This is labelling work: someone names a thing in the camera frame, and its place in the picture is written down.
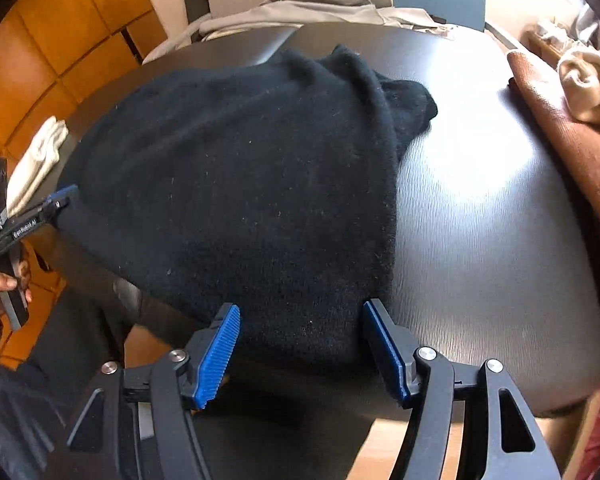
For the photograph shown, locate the wooden wardrobe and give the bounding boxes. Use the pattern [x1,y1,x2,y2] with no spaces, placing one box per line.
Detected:
[0,0,169,371]

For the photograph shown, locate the grey hoodie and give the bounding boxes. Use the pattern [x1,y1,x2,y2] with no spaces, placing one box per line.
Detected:
[193,0,451,41]

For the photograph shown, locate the white cloth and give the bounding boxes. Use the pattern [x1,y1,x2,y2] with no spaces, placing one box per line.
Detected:
[6,116,69,218]

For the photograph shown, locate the wooden desk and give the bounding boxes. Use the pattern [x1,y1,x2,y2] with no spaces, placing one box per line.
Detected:
[521,27,573,68]

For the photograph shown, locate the pink knit sweater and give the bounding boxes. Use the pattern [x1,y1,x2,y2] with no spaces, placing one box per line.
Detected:
[507,50,600,220]

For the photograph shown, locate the beige knit sweater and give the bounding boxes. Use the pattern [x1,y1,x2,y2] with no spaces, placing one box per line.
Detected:
[557,44,600,125]

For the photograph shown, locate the left forearm dark sleeve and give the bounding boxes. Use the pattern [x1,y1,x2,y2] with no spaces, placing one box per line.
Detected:
[0,314,77,480]

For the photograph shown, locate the dark navy knit sweater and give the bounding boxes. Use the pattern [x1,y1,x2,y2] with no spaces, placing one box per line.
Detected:
[57,47,438,367]

